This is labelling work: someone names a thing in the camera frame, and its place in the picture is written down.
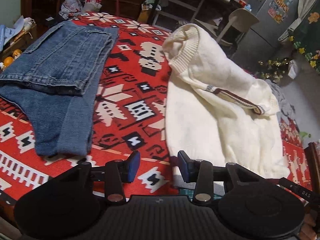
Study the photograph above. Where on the grey crumpled garment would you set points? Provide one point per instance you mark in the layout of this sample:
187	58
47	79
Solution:
287	110

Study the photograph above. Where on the green Christmas banner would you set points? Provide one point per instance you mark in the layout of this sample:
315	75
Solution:
306	37

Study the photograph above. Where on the beige plastic chair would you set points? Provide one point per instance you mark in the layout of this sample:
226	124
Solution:
240	19

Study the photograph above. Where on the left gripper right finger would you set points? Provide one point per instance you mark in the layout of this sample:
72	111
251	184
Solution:
198	172

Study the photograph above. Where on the white shelf unit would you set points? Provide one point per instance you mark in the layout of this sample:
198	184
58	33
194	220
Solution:
175	12

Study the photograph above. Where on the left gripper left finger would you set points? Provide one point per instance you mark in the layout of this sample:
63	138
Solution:
119	172

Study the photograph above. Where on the red patterned Christmas blanket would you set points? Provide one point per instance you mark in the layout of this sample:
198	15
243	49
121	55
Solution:
129	115

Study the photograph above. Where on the white printed plastic bag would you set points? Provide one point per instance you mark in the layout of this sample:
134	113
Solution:
70	8

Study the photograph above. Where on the grey refrigerator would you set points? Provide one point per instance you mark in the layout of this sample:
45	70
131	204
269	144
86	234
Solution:
261	41

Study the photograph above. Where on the folded blue denim jeans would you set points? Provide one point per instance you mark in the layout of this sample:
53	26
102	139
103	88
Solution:
54	82

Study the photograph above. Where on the cream knit sweater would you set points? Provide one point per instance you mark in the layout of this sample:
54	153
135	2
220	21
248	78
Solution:
218	112

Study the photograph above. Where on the dark wooden desk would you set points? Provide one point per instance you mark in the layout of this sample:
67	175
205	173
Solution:
209	9

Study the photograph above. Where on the small decorated Christmas tree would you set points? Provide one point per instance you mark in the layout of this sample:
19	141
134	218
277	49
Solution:
273	70

